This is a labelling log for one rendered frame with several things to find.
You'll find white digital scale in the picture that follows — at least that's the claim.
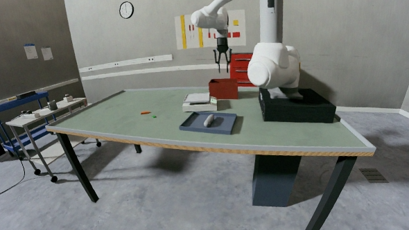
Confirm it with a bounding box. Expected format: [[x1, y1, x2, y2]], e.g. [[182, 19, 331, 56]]
[[182, 93, 217, 112]]

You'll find red open box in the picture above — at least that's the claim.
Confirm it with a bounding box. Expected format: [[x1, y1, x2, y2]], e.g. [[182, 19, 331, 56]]
[[209, 78, 238, 100]]

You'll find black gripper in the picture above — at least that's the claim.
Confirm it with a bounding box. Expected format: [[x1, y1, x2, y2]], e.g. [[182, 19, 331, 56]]
[[214, 38, 232, 73]]

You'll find grey gas cylinder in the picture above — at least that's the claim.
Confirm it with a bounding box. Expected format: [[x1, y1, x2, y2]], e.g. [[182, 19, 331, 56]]
[[204, 114, 214, 127]]

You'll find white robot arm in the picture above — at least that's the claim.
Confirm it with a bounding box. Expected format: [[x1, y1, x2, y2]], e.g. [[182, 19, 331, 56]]
[[191, 0, 303, 99]]

